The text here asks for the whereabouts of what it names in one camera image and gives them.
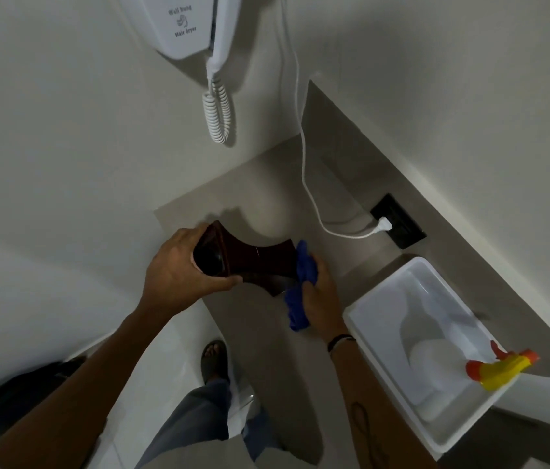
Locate white hair dryer handset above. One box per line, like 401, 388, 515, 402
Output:
206, 0, 238, 82

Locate grey-blue jeans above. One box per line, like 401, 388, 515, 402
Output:
134, 379, 282, 469

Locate black wristband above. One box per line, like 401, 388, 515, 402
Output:
327, 334, 357, 354

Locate person's left forearm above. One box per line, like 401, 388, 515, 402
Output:
0, 299, 176, 469

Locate person's right hand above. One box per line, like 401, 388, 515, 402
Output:
301, 259, 345, 343

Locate dark bag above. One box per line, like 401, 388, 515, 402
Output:
0, 355, 88, 458

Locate white power cable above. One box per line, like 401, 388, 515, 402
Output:
279, 0, 379, 239

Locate person's right forearm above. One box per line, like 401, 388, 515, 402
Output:
328, 337, 440, 469

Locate person's left hand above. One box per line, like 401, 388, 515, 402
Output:
138, 227, 244, 320

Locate black wall socket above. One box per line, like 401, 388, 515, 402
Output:
370, 193, 427, 250

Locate white coiled cord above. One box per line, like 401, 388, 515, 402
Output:
202, 75, 233, 145

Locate dark brown curved wooden holder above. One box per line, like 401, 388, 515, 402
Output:
193, 220, 300, 298

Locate white wall hair dryer base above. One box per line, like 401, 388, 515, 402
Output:
118, 0, 218, 61

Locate white plastic bin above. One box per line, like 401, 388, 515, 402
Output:
343, 257, 521, 461

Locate blue cleaning cloth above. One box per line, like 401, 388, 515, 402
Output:
284, 240, 320, 333

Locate dark sandal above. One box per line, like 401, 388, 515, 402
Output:
200, 340, 231, 385

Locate white spray bottle yellow trigger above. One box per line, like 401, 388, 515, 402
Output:
399, 332, 540, 423

